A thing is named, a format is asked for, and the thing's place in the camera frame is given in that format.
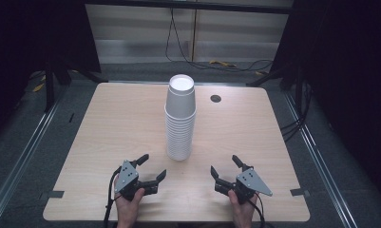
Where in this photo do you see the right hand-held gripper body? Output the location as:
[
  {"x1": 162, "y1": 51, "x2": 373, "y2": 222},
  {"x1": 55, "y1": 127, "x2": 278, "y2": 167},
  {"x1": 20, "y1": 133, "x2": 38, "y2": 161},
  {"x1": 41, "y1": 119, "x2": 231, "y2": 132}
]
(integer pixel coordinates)
[{"x1": 214, "y1": 167, "x2": 274, "y2": 204}]

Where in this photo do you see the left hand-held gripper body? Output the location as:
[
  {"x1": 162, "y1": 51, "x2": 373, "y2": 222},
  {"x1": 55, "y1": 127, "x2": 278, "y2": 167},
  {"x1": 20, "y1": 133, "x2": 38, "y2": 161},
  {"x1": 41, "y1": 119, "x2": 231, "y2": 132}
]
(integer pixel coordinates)
[{"x1": 114, "y1": 160, "x2": 160, "y2": 202}]

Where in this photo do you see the stack of white paper cups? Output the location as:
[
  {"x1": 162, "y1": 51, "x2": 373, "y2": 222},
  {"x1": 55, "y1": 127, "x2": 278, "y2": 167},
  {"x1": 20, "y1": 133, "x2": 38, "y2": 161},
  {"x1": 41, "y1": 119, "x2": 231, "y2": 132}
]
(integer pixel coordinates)
[{"x1": 163, "y1": 73, "x2": 198, "y2": 162}]

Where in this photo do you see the person's right hand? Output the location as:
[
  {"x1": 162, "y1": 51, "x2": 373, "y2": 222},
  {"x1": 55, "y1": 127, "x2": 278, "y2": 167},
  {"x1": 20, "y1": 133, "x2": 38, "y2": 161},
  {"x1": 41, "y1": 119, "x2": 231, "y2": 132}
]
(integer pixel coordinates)
[{"x1": 227, "y1": 188, "x2": 259, "y2": 228}]

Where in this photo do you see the person's left hand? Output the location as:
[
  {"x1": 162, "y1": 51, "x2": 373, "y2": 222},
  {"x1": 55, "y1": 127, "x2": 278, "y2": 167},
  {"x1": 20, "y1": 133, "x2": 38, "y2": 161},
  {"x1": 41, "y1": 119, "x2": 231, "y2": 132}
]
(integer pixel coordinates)
[{"x1": 114, "y1": 187, "x2": 146, "y2": 228}]

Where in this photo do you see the grey tape strip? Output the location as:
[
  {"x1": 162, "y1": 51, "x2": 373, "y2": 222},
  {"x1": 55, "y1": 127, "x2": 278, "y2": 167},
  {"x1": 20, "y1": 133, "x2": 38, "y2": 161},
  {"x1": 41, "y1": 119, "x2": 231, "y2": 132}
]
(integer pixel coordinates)
[
  {"x1": 289, "y1": 187, "x2": 311, "y2": 198},
  {"x1": 40, "y1": 190, "x2": 66, "y2": 200}
]

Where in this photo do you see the black metal stand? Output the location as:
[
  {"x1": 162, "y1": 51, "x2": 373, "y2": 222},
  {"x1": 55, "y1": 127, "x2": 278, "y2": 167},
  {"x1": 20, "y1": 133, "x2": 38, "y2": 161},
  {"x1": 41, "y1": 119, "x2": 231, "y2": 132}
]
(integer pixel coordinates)
[
  {"x1": 245, "y1": 61, "x2": 307, "y2": 110},
  {"x1": 44, "y1": 56, "x2": 108, "y2": 114}
]

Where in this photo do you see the black curtain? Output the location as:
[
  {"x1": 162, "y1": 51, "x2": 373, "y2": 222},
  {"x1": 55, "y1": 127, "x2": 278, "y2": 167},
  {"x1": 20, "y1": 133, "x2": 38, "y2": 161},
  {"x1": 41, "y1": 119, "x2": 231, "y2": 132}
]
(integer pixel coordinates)
[
  {"x1": 0, "y1": 0, "x2": 103, "y2": 143},
  {"x1": 269, "y1": 0, "x2": 381, "y2": 199}
]

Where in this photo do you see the black desk top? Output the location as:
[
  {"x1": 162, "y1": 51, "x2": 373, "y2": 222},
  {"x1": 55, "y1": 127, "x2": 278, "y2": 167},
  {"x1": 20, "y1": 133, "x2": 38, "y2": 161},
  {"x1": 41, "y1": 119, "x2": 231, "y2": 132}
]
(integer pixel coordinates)
[{"x1": 84, "y1": 0, "x2": 295, "y2": 15}]

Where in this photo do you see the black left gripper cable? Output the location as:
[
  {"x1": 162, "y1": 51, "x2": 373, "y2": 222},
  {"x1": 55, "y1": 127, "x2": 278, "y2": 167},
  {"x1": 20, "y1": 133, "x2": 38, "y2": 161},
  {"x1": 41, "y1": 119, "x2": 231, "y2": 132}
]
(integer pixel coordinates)
[{"x1": 103, "y1": 166, "x2": 122, "y2": 228}]

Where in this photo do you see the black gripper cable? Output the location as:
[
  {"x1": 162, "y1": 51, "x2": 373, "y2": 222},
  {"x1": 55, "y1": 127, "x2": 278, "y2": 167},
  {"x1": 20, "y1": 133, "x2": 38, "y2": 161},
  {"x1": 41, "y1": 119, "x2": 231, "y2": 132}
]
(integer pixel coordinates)
[
  {"x1": 103, "y1": 166, "x2": 122, "y2": 228},
  {"x1": 248, "y1": 195, "x2": 266, "y2": 228}
]

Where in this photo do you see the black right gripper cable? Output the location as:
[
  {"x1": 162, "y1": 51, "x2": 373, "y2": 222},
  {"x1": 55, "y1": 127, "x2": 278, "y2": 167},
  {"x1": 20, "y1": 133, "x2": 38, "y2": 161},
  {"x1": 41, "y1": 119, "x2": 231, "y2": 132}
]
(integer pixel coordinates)
[{"x1": 248, "y1": 195, "x2": 266, "y2": 228}]

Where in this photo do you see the bundle of black floor cables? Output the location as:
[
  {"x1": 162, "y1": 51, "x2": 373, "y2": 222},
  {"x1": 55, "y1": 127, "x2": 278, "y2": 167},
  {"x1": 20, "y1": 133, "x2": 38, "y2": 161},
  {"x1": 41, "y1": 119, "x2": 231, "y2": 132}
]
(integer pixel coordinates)
[{"x1": 279, "y1": 81, "x2": 314, "y2": 143}]

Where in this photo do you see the metal floor rail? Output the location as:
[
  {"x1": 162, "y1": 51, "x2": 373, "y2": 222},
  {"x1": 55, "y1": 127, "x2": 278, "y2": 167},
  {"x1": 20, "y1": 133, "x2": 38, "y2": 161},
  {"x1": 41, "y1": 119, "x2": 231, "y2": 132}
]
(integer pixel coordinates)
[
  {"x1": 0, "y1": 91, "x2": 66, "y2": 224},
  {"x1": 282, "y1": 90, "x2": 359, "y2": 228}
]

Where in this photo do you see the black wall socket cable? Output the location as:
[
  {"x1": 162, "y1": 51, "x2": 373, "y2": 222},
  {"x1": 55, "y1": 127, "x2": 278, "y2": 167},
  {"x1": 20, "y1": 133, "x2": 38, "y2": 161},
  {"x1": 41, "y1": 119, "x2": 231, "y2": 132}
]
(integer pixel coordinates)
[{"x1": 164, "y1": 8, "x2": 275, "y2": 73}]

